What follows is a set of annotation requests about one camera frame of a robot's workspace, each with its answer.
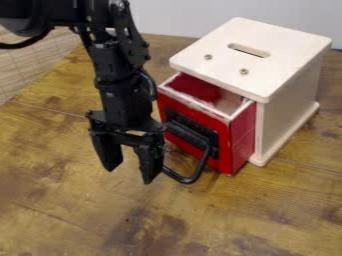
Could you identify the white wooden cabinet box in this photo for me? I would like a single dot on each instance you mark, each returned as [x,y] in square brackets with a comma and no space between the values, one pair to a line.
[269,64]

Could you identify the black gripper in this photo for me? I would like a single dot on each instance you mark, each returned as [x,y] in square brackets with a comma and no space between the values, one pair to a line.
[125,123]

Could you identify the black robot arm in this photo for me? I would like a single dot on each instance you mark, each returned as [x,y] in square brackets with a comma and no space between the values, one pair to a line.
[118,50]

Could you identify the red drawer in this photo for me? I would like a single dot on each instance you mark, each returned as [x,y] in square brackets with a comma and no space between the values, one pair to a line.
[193,101]

